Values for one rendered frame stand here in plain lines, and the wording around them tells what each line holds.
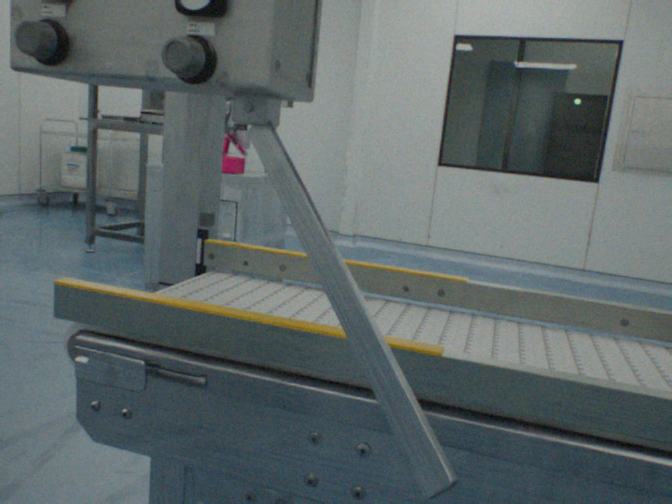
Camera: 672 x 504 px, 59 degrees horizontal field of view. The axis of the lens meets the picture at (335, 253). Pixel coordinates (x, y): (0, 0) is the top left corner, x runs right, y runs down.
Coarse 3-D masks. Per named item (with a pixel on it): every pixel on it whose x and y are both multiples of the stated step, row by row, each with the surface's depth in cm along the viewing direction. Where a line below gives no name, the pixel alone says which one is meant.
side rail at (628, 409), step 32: (64, 288) 52; (96, 320) 51; (128, 320) 50; (160, 320) 49; (192, 320) 48; (224, 320) 48; (224, 352) 48; (256, 352) 47; (288, 352) 46; (320, 352) 46; (352, 352) 45; (416, 352) 44; (448, 352) 44; (416, 384) 44; (448, 384) 43; (480, 384) 43; (512, 384) 42; (544, 384) 41; (576, 384) 41; (608, 384) 41; (544, 416) 42; (576, 416) 41; (608, 416) 40; (640, 416) 40
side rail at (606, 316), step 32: (224, 256) 77; (256, 256) 76; (288, 256) 75; (384, 288) 72; (416, 288) 71; (448, 288) 70; (480, 288) 68; (512, 288) 68; (544, 320) 67; (576, 320) 66; (608, 320) 65; (640, 320) 64
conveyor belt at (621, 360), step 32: (192, 288) 68; (224, 288) 69; (256, 288) 71; (288, 288) 72; (320, 288) 74; (320, 320) 61; (384, 320) 63; (416, 320) 64; (448, 320) 65; (480, 320) 67; (512, 320) 68; (480, 352) 56; (512, 352) 57; (544, 352) 58; (576, 352) 59; (608, 352) 60; (640, 352) 61; (352, 384) 47; (640, 384) 51; (512, 416) 44
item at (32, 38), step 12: (48, 12) 44; (60, 12) 44; (24, 24) 42; (36, 24) 42; (48, 24) 43; (24, 36) 43; (36, 36) 42; (48, 36) 43; (60, 36) 44; (24, 48) 43; (36, 48) 43; (48, 48) 43; (60, 48) 44; (36, 60) 45; (48, 60) 44; (60, 60) 44
